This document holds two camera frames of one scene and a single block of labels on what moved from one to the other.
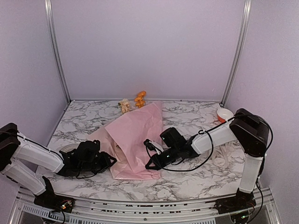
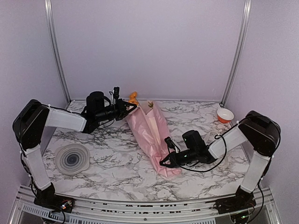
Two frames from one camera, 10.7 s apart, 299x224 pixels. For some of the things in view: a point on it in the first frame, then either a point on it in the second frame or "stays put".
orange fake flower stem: x=139 y=100 → x=132 y=97
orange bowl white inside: x=224 y=114 stays put
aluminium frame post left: x=48 y=12 stays put
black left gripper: x=106 y=163 → x=122 y=111
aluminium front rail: x=25 y=212 stays put
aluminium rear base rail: x=162 y=101 stays put
